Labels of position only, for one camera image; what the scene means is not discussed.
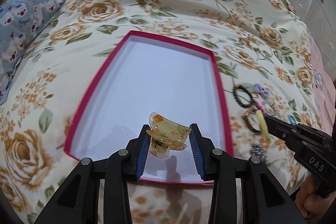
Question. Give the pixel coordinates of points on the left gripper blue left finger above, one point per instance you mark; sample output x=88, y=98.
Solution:
x=142, y=147

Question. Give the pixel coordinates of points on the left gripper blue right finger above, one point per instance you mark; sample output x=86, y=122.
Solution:
x=197, y=147

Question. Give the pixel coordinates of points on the yellow floral hair claw clip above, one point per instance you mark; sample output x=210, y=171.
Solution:
x=166, y=136

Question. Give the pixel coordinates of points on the rose gold watch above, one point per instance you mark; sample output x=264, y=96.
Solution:
x=251, y=120

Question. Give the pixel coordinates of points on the right hand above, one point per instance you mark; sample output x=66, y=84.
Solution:
x=312, y=206

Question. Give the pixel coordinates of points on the red box with white interior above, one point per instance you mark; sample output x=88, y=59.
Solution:
x=148, y=73

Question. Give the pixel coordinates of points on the pink printed sheet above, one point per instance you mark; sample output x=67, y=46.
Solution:
x=323, y=87

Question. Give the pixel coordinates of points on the floral cream bedspread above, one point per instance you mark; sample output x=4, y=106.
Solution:
x=254, y=41

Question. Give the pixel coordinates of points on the blue bear print pillow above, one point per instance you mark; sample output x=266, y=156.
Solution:
x=21, y=22

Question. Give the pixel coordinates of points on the pink kitty keychain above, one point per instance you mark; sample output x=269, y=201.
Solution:
x=259, y=106

